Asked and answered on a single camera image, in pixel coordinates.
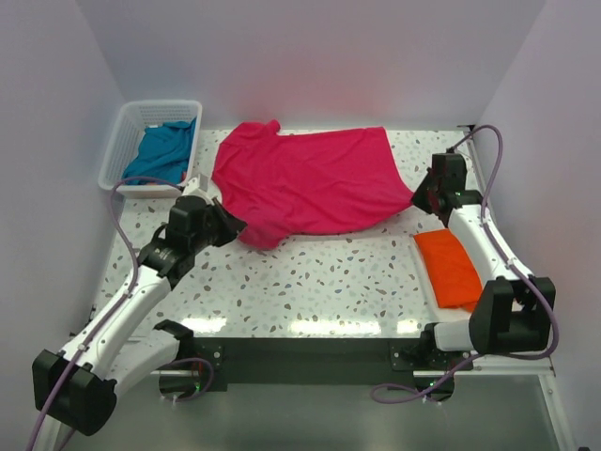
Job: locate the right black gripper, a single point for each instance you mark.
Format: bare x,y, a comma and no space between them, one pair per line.
417,197

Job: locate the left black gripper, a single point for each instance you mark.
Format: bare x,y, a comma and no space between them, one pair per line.
230,224

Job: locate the magenta t shirt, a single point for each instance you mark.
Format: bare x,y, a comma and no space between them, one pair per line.
323,183

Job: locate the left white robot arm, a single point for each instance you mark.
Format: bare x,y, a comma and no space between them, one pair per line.
73,385

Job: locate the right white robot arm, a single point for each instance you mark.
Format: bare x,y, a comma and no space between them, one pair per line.
514,312

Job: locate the pink garment in basket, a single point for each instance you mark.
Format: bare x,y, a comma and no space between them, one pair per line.
163,182

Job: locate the blue t shirt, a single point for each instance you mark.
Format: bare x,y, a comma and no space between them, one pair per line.
163,153

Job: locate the folded orange t shirt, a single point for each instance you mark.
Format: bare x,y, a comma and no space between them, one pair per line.
453,278

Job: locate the white plastic basket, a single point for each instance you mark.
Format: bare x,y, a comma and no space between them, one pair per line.
138,119

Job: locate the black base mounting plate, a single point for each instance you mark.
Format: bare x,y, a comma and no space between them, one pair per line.
307,361

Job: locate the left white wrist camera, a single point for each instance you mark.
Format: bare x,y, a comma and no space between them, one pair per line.
200,186

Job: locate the aluminium frame rail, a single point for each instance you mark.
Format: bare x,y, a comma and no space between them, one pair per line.
503,366

